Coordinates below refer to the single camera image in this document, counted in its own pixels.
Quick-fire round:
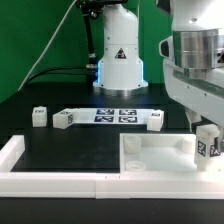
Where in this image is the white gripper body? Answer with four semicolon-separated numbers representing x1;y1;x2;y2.
163;59;224;128

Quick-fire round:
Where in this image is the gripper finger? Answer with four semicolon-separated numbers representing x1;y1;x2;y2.
215;128;224;152
185;110;202;131

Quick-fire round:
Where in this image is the white square tabletop part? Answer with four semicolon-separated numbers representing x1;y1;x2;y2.
120;133;198;172

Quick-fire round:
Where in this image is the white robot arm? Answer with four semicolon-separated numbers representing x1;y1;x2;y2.
93;0;224;152

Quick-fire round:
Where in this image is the white U-shaped obstacle fence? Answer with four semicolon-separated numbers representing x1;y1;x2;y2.
0;135;224;199

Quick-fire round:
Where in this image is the white marker plate with tags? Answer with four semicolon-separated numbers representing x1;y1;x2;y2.
74;108;151;125

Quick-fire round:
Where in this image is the black cable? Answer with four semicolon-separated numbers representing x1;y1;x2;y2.
23;65;98;88

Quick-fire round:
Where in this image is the white cable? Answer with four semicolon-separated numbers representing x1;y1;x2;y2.
17;0;78;92

